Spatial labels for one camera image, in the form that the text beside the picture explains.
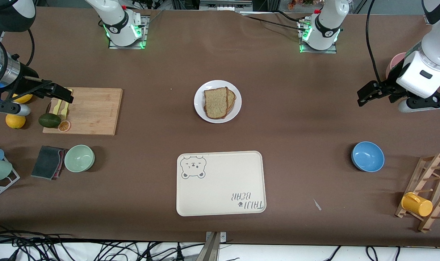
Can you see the bread slice sandwich lid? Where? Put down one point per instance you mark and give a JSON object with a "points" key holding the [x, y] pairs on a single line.
{"points": [[216, 103]]}

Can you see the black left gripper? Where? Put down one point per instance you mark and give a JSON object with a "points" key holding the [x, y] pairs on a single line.
{"points": [[391, 88]]}

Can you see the grey metal equipment frame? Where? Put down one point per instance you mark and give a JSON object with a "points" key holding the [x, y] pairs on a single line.
{"points": [[223, 5]]}

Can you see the dark green avocado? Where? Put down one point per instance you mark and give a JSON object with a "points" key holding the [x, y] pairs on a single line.
{"points": [[49, 120]]}

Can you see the blue bowl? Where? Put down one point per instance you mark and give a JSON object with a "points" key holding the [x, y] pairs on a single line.
{"points": [[367, 156]]}

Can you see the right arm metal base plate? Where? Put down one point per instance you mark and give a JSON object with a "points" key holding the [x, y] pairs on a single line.
{"points": [[145, 36]]}

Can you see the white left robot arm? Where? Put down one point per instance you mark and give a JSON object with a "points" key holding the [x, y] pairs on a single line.
{"points": [[325, 32]]}

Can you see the white round plate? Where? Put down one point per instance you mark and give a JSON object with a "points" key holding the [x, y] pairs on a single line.
{"points": [[200, 105]]}

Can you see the bamboo cutting board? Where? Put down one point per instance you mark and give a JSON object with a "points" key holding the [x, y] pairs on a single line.
{"points": [[93, 112]]}

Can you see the cream bear print tray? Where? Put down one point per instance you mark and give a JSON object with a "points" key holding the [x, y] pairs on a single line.
{"points": [[220, 181]]}

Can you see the yellow plastic mug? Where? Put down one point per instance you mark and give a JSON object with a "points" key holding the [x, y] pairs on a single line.
{"points": [[417, 204]]}

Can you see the yellow plastic knife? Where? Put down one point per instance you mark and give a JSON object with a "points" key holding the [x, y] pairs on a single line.
{"points": [[57, 108]]}

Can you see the wooden peg drying rack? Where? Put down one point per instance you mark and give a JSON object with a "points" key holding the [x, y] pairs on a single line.
{"points": [[437, 174]]}

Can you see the mint green bowl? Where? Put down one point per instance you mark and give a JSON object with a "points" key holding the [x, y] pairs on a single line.
{"points": [[79, 158]]}

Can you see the yellow lemon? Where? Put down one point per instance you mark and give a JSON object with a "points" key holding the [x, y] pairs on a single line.
{"points": [[15, 122], [24, 98]]}

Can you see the toy orange slice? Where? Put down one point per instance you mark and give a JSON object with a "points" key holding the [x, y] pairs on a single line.
{"points": [[64, 126]]}

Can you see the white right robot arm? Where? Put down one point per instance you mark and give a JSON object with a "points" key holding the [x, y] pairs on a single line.
{"points": [[114, 21]]}

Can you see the crusty bread slice under egg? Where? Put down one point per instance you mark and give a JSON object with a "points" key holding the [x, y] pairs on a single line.
{"points": [[231, 99]]}

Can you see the yellow plastic fork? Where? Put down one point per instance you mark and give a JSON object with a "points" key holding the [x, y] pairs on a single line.
{"points": [[64, 110]]}

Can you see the white table edge panel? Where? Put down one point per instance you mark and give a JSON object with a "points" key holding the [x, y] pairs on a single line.
{"points": [[277, 253]]}

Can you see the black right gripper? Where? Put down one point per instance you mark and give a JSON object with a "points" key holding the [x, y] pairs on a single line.
{"points": [[21, 82]]}

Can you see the small grey paper scrap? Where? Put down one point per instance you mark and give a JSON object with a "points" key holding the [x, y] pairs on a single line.
{"points": [[317, 204]]}

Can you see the grey folded cloth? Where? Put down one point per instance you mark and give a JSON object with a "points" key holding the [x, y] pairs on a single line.
{"points": [[46, 163]]}

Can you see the pink cup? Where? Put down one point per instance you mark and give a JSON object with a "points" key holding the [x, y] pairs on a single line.
{"points": [[394, 59]]}

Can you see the aluminium profile bracket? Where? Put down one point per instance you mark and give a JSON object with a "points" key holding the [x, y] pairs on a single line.
{"points": [[214, 246]]}

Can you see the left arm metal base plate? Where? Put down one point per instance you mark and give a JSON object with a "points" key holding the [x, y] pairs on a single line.
{"points": [[330, 50]]}

